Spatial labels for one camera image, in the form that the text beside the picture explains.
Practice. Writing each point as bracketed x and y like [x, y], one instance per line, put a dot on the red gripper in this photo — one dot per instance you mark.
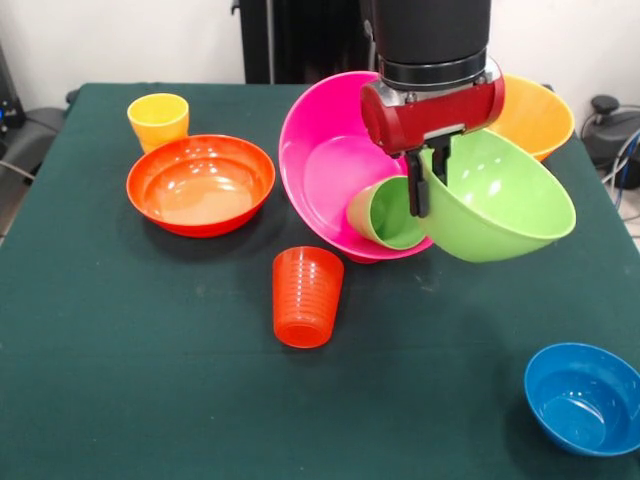
[435, 120]

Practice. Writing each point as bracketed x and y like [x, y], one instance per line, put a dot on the green cup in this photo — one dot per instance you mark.
[390, 220]

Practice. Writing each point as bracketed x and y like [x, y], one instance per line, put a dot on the light green bowl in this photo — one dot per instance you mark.
[500, 210]

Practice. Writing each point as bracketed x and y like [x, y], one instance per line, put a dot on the large pink bowl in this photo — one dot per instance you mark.
[320, 150]

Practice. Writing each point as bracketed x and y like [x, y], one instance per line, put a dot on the large orange bowl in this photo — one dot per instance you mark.
[540, 120]

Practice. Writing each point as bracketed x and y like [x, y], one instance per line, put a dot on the orange-red ribbed cup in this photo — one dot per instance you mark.
[307, 300]

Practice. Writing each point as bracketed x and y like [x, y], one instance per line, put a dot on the small dark blue bowl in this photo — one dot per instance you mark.
[580, 400]

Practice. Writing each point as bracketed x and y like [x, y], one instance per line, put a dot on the red shallow bowl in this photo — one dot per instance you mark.
[200, 192]

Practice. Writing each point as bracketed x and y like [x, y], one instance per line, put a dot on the yellow cup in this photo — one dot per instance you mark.
[157, 125]

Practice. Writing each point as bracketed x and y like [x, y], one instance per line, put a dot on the dark green tablecloth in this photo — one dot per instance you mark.
[200, 400]

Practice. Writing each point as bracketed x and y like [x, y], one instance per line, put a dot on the black equipment box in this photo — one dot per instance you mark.
[7, 100]

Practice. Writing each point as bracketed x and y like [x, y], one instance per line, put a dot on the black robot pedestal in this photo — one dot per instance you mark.
[300, 40]

